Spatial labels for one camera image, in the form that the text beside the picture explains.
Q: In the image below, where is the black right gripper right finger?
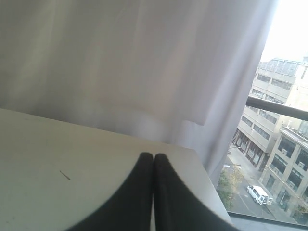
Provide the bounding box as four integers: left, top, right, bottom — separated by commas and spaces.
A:
153, 154, 237, 231

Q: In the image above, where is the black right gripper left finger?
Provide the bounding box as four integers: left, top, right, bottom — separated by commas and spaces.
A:
69, 152, 154, 231

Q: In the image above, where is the white van on street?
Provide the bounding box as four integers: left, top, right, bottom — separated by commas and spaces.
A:
246, 185, 273, 205

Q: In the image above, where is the beige building outside window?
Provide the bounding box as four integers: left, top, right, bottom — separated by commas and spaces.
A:
232, 56, 308, 213

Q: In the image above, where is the white sheer curtain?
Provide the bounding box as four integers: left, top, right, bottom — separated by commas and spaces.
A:
0, 0, 278, 181

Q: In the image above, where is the dark window railing bar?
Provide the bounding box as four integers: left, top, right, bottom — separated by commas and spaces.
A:
245, 96, 308, 121

